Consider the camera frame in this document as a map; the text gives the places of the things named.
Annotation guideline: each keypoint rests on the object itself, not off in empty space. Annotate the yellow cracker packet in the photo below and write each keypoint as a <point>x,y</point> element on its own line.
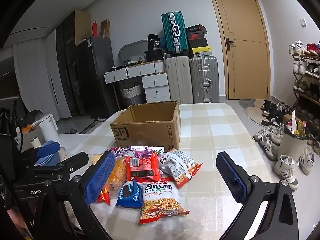
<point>96,158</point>

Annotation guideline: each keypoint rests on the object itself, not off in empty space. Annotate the orange bread packet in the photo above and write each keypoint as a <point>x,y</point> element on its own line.
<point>117,172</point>

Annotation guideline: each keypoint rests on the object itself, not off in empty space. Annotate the red shoe box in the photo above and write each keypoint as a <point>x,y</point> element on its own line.
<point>197,37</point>

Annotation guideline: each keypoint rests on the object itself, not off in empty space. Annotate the beige suitcase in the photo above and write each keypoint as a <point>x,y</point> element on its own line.
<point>178,80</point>

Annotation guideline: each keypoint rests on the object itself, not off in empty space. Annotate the white curtain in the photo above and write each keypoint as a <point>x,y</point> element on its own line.
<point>30,75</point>

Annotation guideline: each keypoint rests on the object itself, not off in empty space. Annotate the silver suitcase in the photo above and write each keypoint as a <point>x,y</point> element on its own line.
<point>203,80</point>

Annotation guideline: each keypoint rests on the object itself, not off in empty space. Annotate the row of stored shoes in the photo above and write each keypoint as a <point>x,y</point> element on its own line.
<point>302,66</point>

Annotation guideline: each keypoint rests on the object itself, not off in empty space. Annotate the wooden shoe rack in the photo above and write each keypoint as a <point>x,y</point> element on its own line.
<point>306,97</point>

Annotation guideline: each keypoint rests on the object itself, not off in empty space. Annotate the blue container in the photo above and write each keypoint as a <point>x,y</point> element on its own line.
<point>50,161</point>

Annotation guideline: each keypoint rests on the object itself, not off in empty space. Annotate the tall cardboard box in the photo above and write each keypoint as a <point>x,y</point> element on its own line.
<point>82,27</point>

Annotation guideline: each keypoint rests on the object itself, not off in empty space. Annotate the small white noodle snack bag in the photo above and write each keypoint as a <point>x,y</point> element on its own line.
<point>178,167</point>

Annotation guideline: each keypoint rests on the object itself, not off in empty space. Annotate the small orange item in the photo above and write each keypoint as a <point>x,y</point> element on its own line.
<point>27,129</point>

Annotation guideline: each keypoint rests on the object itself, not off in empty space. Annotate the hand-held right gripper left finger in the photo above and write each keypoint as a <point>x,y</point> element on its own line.
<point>98,177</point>

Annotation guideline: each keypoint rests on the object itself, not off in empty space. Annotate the black storage bin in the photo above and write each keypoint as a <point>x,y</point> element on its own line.
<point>153,55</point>

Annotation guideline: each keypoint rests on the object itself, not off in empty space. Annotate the blue cookie packet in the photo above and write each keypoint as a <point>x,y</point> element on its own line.
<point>128,193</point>

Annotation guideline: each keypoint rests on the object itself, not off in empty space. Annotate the woven laundry basket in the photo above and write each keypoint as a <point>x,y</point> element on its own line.
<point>131,95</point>

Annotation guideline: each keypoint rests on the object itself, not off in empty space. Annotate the dark wardrobe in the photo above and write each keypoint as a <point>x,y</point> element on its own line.
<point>65,67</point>

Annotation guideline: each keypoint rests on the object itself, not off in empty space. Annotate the pile of sneakers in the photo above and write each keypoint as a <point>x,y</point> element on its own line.
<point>270,140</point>

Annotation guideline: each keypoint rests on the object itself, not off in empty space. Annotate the grey oval panel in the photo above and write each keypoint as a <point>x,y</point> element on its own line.
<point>131,51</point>

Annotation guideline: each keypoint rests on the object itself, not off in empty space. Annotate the striped floor mat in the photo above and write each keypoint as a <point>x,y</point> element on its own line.
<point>93,126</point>

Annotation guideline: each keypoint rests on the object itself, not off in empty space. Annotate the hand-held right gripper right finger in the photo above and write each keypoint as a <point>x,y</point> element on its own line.
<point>232,177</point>

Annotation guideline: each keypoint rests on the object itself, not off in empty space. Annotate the beige trash bin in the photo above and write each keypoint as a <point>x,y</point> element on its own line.
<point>292,147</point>

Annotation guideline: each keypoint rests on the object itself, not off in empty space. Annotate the dark cloth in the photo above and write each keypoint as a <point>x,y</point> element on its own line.
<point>33,117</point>

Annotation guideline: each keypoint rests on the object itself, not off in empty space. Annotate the small white jar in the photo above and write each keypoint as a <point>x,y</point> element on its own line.
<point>35,142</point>

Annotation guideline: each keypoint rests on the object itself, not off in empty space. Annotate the brown cardboard box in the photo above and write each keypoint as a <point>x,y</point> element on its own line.
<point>142,135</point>

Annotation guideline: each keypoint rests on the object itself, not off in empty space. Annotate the white sliding door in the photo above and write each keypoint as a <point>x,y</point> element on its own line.
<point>56,80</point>

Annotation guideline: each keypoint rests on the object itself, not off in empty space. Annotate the small purple candy bag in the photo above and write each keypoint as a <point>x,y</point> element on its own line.
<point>118,151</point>

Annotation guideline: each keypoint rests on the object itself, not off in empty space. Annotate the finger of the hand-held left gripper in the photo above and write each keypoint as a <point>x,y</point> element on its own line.
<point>75,159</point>
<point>48,149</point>

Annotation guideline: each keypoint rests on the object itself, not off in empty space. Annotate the red snack packet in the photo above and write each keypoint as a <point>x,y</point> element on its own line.
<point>142,167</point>

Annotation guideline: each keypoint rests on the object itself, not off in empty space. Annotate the round floor rug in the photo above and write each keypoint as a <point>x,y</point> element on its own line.
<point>250,112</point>

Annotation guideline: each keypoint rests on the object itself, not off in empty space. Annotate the large purple candy bag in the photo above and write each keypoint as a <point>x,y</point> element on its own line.
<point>146,152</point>

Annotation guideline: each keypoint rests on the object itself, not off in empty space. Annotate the white drawer desk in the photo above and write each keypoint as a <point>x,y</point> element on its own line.
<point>155,80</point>

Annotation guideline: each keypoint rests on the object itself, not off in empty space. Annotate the large white noodle snack bag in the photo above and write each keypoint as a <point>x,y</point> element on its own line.
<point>160,197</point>

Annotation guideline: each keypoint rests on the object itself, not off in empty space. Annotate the red paper item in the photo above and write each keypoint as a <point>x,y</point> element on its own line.
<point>95,30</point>

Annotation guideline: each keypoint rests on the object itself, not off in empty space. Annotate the black refrigerator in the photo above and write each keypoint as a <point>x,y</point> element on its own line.
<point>95,80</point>

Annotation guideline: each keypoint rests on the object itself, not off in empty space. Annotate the black printed bag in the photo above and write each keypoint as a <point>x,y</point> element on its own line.
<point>155,42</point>

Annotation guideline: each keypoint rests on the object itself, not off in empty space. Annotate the teal suitcase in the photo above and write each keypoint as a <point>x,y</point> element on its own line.
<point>172,32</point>

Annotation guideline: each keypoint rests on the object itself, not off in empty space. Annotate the wooden door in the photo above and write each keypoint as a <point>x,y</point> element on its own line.
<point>245,55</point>

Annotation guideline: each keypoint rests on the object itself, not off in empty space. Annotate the checked tablecloth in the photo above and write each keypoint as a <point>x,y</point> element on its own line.
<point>225,135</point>

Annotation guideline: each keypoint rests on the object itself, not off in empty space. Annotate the wall switch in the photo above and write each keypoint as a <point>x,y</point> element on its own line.
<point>303,21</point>

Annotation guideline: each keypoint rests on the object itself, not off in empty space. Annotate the grey slipper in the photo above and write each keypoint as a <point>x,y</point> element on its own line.
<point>74,131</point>

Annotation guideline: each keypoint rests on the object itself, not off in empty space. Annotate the white electric kettle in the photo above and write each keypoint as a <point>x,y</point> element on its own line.
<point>48,130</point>

